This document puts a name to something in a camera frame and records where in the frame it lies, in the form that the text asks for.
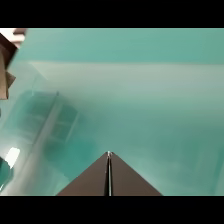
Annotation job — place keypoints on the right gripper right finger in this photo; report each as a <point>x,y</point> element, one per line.
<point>128,182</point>

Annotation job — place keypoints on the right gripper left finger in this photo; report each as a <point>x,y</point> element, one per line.
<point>93,181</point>

